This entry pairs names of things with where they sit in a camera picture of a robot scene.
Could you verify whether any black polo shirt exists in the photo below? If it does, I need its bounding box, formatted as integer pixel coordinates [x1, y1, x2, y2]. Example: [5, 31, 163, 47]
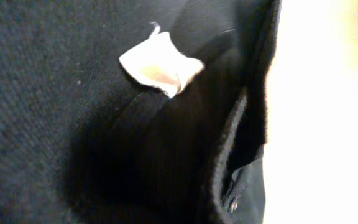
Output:
[0, 0, 281, 223]

